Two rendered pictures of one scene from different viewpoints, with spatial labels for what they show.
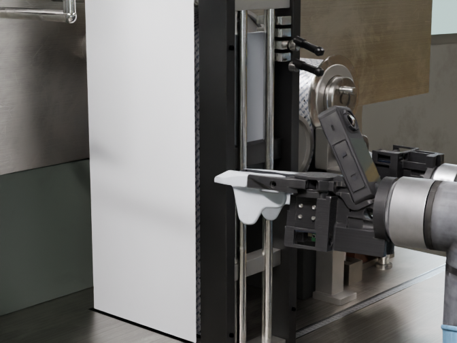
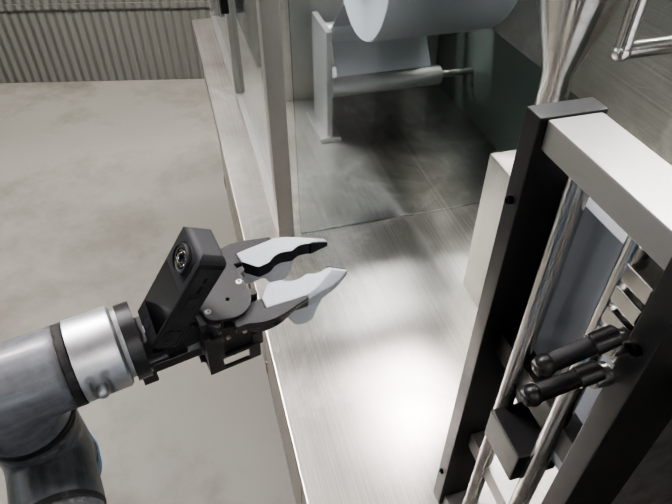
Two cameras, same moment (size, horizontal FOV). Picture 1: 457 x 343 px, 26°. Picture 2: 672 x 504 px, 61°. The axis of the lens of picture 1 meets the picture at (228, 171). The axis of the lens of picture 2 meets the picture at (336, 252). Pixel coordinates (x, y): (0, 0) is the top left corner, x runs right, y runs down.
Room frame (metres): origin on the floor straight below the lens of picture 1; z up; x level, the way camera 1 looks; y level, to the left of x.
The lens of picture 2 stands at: (1.38, -0.35, 1.62)
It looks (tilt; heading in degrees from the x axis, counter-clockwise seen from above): 42 degrees down; 123
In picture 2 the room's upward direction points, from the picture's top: straight up
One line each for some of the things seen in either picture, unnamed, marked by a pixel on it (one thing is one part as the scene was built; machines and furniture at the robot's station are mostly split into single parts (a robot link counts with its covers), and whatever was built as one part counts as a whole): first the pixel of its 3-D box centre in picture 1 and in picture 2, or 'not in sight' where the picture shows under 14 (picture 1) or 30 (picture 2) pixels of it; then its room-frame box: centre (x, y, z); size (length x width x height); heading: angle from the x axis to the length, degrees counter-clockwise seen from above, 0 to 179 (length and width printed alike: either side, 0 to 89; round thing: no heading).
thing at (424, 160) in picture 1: (408, 175); not in sight; (1.68, -0.31, 1.12); 0.12 x 0.08 x 0.09; 49
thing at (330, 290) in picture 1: (337, 215); not in sight; (1.66, -0.19, 1.05); 0.06 x 0.05 x 0.31; 49
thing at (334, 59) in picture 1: (334, 97); not in sight; (1.71, -0.18, 1.25); 0.15 x 0.01 x 0.15; 139
